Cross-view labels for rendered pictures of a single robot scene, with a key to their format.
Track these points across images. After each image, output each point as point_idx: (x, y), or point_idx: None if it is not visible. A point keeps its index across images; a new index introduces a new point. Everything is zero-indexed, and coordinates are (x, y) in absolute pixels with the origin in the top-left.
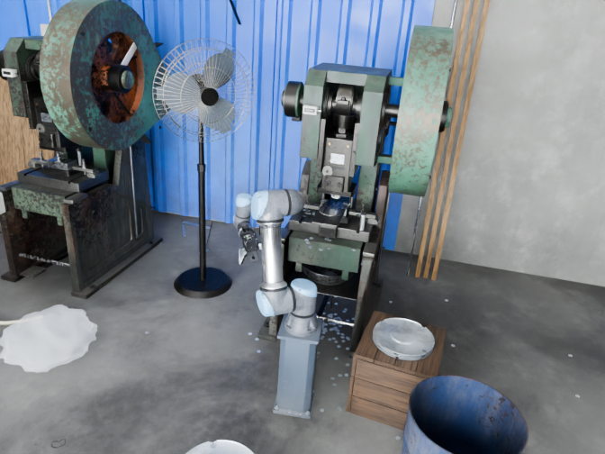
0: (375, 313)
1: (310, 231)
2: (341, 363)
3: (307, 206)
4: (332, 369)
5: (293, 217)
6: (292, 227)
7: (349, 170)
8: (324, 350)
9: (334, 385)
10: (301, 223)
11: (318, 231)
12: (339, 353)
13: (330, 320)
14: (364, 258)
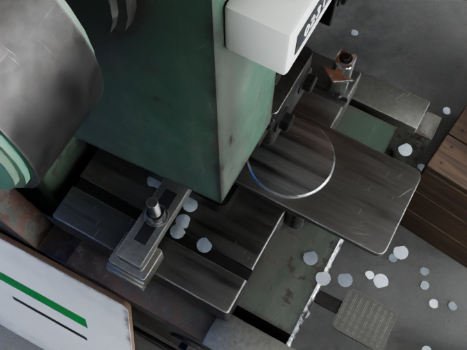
0: (440, 166)
1: (267, 249)
2: (386, 269)
3: (171, 220)
4: (405, 294)
5: (209, 294)
6: (234, 307)
7: (334, 10)
8: (340, 292)
9: (454, 306)
10: (250, 273)
11: (281, 223)
12: (354, 262)
13: (333, 260)
14: (425, 133)
